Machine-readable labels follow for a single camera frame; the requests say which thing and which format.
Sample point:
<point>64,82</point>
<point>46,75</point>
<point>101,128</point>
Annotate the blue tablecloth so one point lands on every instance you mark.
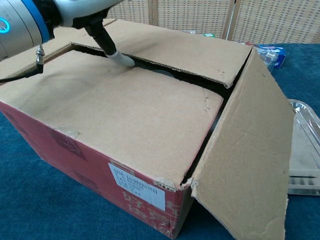
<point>37,195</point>

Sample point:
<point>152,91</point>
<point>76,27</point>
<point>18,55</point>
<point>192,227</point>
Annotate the stainless steel tray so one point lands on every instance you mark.
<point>305,145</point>

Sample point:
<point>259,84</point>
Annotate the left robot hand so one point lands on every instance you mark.
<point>75,12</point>

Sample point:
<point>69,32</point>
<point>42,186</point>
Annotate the green box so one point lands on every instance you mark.
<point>209,35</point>

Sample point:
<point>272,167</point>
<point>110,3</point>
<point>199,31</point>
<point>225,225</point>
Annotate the woven folding screen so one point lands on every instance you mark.
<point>275,20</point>

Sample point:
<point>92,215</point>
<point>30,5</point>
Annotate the red printed cardboard box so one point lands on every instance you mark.
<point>112,112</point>

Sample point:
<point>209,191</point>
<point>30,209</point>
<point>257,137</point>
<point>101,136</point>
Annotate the blue snack packet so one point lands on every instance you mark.
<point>278,53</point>

